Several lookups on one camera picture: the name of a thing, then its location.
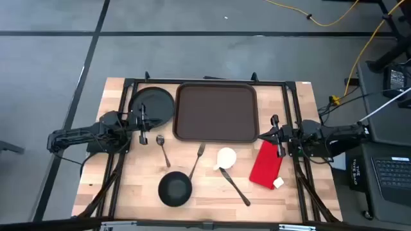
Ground metal knife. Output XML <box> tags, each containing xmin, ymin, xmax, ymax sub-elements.
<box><xmin>219</xmin><ymin>167</ymin><xmax>251</xmax><ymax>207</ymax></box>

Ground black cable bundle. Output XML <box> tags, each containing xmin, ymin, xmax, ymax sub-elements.
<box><xmin>317</xmin><ymin>86</ymin><xmax>389</xmax><ymax>117</ymax></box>

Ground black metal table frame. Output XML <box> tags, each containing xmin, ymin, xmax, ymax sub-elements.
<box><xmin>76</xmin><ymin>71</ymin><xmax>341</xmax><ymax>224</ymax></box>

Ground black stand legs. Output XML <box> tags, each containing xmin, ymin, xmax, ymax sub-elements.
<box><xmin>367</xmin><ymin>0</ymin><xmax>411</xmax><ymax>73</ymax></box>

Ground white cable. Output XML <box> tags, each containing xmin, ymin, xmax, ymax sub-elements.
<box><xmin>358</xmin><ymin>95</ymin><xmax>411</xmax><ymax>123</ymax></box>

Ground metal fork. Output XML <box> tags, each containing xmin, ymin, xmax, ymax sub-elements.
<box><xmin>188</xmin><ymin>142</ymin><xmax>206</xmax><ymax>181</ymax></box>

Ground dark grey table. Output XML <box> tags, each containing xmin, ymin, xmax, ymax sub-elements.
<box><xmin>356</xmin><ymin>60</ymin><xmax>411</xmax><ymax>147</ymax></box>

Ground black power supply box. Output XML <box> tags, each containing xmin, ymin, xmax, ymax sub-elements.
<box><xmin>383</xmin><ymin>65</ymin><xmax>408</xmax><ymax>99</ymax></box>

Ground dark laptop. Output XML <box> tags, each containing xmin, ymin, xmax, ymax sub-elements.
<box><xmin>371</xmin><ymin>156</ymin><xmax>411</xmax><ymax>206</ymax></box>

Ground yellow extension cable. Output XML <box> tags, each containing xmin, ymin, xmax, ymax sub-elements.
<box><xmin>330</xmin><ymin>0</ymin><xmax>406</xmax><ymax>106</ymax></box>
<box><xmin>265</xmin><ymin>0</ymin><xmax>360</xmax><ymax>28</ymax></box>

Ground grey furniture foot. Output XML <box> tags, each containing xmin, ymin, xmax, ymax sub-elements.
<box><xmin>0</xmin><ymin>140</ymin><xmax>25</xmax><ymax>155</ymax></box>

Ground metal spoon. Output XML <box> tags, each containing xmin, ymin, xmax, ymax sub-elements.
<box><xmin>155</xmin><ymin>134</ymin><xmax>171</xmax><ymax>168</ymax></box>

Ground red cloth napkin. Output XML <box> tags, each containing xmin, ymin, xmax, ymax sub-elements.
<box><xmin>249</xmin><ymin>140</ymin><xmax>286</xmax><ymax>190</ymax></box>

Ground black round plate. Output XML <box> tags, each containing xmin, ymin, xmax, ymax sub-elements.
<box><xmin>127</xmin><ymin>86</ymin><xmax>176</xmax><ymax>131</ymax></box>

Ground black tote bag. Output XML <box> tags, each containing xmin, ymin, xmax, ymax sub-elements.
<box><xmin>349</xmin><ymin>156</ymin><xmax>367</xmax><ymax>193</ymax></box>

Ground white mug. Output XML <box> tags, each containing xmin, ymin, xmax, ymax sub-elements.
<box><xmin>213</xmin><ymin>147</ymin><xmax>238</xmax><ymax>171</ymax></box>

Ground brown plastic tray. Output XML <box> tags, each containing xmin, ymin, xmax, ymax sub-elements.
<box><xmin>172</xmin><ymin>82</ymin><xmax>260</xmax><ymax>144</ymax></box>

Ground black bowl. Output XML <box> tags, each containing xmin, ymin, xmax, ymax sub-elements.
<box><xmin>157</xmin><ymin>171</ymin><xmax>193</xmax><ymax>208</ymax></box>

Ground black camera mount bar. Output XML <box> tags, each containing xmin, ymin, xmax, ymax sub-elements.
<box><xmin>0</xmin><ymin>217</ymin><xmax>411</xmax><ymax>231</ymax></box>

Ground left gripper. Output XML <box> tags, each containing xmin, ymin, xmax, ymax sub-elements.
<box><xmin>128</xmin><ymin>103</ymin><xmax>163</xmax><ymax>146</ymax></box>

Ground dark grey cart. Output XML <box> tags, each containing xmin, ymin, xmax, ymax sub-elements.
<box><xmin>359</xmin><ymin>141</ymin><xmax>411</xmax><ymax>225</ymax></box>

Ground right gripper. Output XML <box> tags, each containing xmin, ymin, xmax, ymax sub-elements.
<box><xmin>258</xmin><ymin>114</ymin><xmax>293</xmax><ymax>158</ymax></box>

